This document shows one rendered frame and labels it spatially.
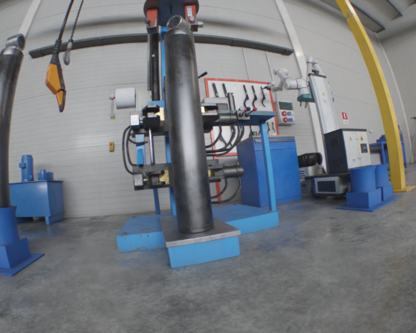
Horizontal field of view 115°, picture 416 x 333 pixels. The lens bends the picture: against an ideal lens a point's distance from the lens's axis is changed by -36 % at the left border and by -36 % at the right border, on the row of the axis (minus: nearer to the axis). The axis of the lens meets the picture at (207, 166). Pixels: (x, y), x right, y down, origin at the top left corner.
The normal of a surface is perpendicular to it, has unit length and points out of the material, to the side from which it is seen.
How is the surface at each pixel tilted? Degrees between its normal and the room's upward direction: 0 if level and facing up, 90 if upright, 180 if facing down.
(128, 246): 90
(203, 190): 90
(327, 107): 90
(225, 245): 90
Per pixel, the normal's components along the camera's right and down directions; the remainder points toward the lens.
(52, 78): 0.86, -0.12
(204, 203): 0.63, -0.11
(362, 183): -0.65, 0.02
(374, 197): 0.26, -0.09
